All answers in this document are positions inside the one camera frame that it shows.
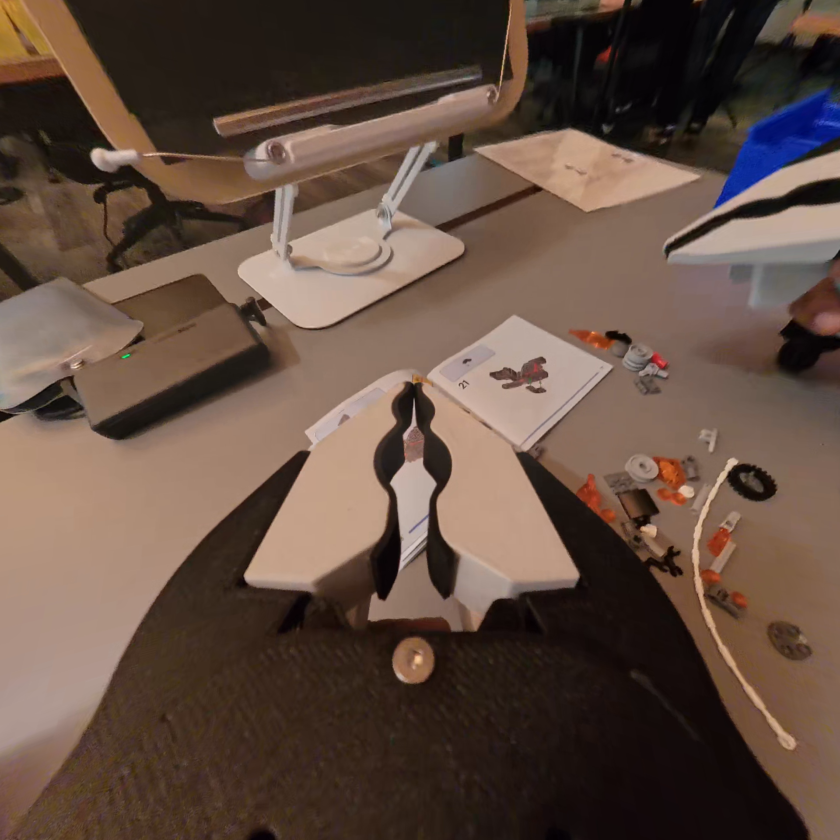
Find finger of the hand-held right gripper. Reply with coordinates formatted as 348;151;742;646
663;187;840;309
664;139;840;247

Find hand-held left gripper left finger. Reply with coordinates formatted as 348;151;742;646
244;381;417;631

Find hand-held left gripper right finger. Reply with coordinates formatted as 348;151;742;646
413;381;581;632

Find lego instruction booklet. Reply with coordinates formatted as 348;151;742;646
305;315;614;572

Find black lego tire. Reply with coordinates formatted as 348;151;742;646
727;462;778;503

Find scattered lego pieces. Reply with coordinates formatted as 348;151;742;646
570;327;815;660

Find dark round lego plate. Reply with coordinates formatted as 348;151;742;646
766;620;813;660

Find person's right hand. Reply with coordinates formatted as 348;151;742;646
787;259;840;337

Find blue plastic bin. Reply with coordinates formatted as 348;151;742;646
715;85;840;211

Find white paper sheet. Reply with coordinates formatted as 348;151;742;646
474;128;702;212

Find black power bank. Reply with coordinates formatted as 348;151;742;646
72;302;271;441

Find white laptop stand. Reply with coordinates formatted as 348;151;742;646
213;66;503;329

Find silver foil pouch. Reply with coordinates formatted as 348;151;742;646
0;277;144;411

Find black office chair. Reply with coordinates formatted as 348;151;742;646
39;131;244;270

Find black monitor screen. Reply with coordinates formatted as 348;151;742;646
66;0;513;158

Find white string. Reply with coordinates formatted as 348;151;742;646
692;457;798;750

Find thin cord with white bead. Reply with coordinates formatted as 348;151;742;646
91;148;263;173

